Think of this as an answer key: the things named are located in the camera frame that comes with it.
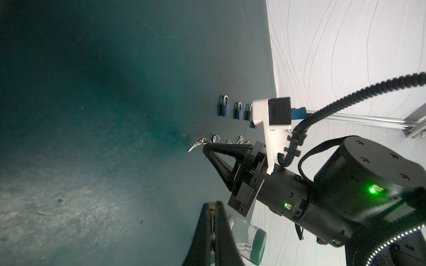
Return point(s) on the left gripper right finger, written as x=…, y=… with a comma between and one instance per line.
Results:
x=226, y=253

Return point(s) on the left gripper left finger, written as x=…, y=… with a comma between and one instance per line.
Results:
x=201, y=247

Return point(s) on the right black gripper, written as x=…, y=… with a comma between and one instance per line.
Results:
x=245, y=177

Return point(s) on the small blue padlock key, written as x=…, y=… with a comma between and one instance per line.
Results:
x=215, y=138

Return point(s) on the brass padlock key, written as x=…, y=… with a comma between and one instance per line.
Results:
x=199, y=142

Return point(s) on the small blue padlock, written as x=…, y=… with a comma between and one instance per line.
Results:
x=223, y=106

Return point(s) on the blue padlock with keys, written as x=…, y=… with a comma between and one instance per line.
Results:
x=238, y=111

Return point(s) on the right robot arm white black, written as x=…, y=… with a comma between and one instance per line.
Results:
x=365, y=198

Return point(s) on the aluminium cross rail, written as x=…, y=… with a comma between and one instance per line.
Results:
x=411, y=129

